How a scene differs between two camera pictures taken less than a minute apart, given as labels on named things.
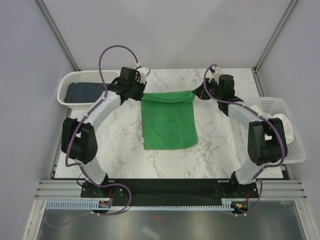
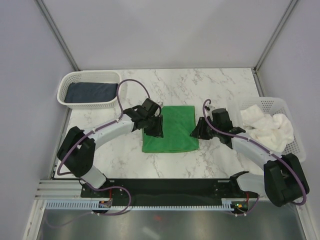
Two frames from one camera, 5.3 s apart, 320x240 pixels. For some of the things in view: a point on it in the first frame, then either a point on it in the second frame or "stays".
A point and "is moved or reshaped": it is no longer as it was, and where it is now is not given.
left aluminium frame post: x=56 y=33 stays
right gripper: x=200 y=92 → x=202 y=134
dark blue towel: x=84 y=92 stays
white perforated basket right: x=296 y=152 stays
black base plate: x=171 y=190 stays
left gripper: x=141 y=95 → x=158 y=131
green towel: x=168 y=120 is moved or reshaped
